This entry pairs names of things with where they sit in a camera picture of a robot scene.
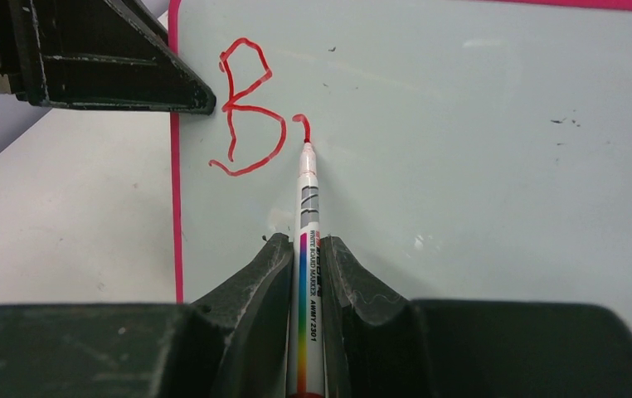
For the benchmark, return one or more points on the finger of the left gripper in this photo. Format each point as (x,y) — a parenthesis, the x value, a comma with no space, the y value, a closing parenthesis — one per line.
(102,55)

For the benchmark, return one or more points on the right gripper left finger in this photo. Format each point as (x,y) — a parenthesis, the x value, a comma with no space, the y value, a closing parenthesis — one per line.
(229,343)

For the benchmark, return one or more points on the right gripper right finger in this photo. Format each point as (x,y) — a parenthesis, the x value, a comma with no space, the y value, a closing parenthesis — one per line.
(381,344)

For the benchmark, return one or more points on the pink framed whiteboard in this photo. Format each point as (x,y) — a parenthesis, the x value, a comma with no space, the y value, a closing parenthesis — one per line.
(466,149)

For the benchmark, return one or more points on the white whiteboard marker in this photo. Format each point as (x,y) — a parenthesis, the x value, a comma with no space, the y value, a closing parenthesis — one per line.
(305,363)

